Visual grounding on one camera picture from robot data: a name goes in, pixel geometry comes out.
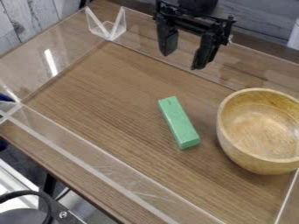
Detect green rectangular block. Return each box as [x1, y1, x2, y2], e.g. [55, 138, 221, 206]
[157, 96, 201, 150]

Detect clear acrylic tray walls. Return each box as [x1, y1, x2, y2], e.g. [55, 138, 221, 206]
[0, 2, 299, 224]

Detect blue object at edge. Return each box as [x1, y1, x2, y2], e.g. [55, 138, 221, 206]
[0, 93, 14, 102]

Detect brown wooden bowl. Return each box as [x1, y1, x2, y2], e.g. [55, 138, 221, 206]
[216, 87, 299, 175]

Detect black cable loop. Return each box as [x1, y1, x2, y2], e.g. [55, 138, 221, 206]
[0, 190, 54, 224]

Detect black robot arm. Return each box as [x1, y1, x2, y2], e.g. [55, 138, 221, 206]
[153, 0, 236, 70]

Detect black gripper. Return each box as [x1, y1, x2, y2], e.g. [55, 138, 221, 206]
[153, 0, 236, 70]

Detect black table leg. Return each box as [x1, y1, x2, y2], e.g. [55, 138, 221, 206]
[42, 174, 57, 197]

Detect grey metal bracket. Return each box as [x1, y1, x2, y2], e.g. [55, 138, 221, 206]
[50, 201, 86, 224]

